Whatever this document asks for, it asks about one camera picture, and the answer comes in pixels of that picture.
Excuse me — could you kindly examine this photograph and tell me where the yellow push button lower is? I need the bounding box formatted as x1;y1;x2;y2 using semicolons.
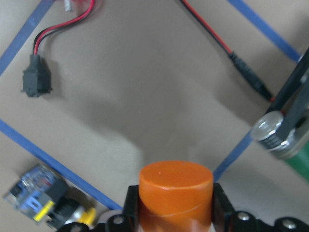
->
3;164;97;230

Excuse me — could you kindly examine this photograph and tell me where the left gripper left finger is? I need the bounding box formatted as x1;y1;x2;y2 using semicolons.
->
123;185;140;232

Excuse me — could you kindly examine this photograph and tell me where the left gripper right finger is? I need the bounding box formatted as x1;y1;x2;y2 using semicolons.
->
211;183;235;232

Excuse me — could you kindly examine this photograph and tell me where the plain orange cylinder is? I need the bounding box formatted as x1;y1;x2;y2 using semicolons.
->
139;160;213;232

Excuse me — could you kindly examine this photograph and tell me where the green conveyor belt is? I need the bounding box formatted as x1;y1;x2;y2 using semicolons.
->
250;51;309;180

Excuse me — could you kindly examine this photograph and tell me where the red black power cable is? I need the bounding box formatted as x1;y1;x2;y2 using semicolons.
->
33;0;276;102

